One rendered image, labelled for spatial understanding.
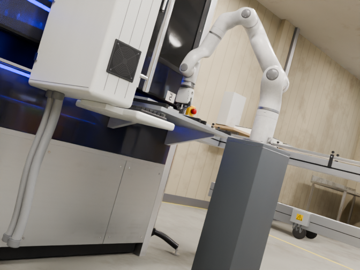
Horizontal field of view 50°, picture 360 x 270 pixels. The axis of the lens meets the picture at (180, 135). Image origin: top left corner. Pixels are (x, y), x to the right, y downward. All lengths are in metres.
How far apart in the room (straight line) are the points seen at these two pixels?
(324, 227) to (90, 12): 2.07
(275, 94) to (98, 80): 1.09
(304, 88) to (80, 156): 6.01
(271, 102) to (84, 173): 1.04
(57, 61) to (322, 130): 7.13
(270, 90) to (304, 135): 5.67
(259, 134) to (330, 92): 6.32
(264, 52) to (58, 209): 1.36
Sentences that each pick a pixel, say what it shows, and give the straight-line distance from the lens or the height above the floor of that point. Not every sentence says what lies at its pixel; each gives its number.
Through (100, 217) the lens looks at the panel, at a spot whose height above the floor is 0.24.
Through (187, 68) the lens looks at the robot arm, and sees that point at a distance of 2.27.
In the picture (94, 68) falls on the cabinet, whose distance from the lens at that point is 1.32.
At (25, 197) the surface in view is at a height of 0.37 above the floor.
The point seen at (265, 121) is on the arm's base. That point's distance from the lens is 2.10.
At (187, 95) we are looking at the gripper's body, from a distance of 2.31.
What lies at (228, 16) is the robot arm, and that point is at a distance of 2.37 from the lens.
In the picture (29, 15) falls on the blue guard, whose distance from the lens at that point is 1.79.
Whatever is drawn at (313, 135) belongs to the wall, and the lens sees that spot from 8.02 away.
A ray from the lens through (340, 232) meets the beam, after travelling 2.83.
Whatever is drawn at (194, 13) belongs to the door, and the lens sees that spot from 2.58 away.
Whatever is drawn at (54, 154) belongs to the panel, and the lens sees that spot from 1.93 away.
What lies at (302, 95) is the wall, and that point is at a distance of 7.56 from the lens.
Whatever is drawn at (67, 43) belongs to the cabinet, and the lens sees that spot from 1.54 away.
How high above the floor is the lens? 0.69
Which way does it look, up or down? 3 degrees up
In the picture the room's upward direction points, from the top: 16 degrees clockwise
